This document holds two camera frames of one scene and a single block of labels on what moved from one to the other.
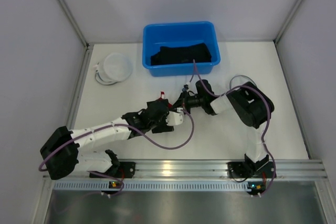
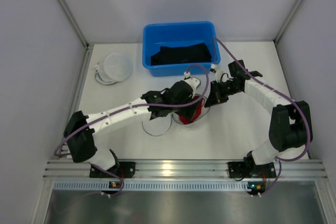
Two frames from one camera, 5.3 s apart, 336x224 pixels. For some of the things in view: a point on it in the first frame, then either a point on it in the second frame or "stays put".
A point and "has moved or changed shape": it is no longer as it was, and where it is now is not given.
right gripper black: (185, 100) to (215, 95)
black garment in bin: (200, 52) stays put
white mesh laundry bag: (115, 67) stays put
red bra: (162, 97) has moved or changed shape
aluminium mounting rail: (213, 169) stays put
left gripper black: (163, 114) to (189, 112)
